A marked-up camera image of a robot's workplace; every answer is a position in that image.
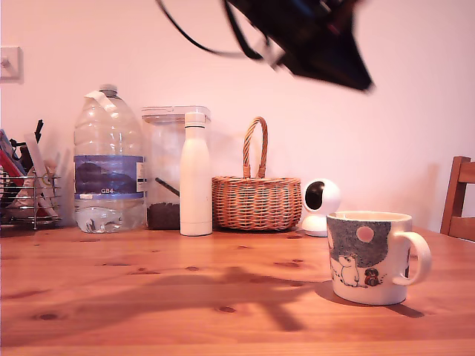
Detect white insulated bottle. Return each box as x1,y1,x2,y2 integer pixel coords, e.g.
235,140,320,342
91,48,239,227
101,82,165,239
179,111,214,237

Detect small white round camera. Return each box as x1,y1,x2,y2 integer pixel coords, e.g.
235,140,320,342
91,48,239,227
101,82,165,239
299,177,342,238

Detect white wall switch plate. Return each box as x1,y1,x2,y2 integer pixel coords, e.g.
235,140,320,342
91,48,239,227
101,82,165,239
0,46,24,85

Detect large clear water bottle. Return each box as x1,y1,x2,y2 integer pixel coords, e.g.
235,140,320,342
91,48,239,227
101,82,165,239
73,84,148,234

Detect white mug with cartoon print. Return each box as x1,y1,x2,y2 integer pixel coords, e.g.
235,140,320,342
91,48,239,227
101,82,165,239
325,210,433,306

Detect clear jar with lid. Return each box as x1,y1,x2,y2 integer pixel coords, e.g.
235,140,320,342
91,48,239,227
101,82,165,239
140,105,212,231

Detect black cable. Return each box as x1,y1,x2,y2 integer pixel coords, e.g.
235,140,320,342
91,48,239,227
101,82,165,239
154,0,248,59
222,0,274,62

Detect wicker basket with handle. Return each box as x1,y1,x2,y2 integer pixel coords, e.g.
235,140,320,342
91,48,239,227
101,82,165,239
211,116,303,232

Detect metal wire rack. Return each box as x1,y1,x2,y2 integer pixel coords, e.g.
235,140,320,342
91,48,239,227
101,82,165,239
0,173,63,231

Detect red packet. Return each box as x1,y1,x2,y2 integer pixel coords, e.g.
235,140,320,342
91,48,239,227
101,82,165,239
0,147,27,179

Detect wooden chair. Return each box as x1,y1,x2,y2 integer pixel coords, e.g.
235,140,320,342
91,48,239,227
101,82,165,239
439,155,475,243

